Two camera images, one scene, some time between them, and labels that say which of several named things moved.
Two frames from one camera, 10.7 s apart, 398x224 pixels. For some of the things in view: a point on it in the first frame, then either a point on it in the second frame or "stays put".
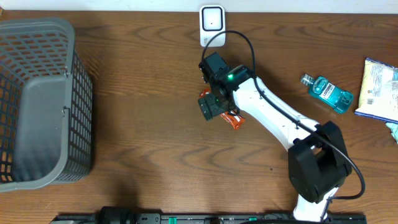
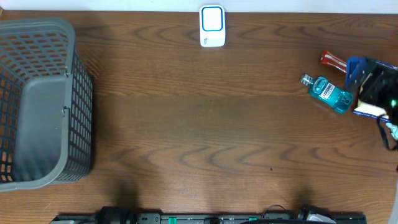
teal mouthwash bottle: x=336 y=97 stays put
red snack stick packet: x=236 y=121 -> x=330 y=58
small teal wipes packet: x=393 y=127 stays put
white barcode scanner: x=212 y=22 stays put
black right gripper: x=208 y=107 -> x=386 y=74
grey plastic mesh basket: x=46 y=105 stays put
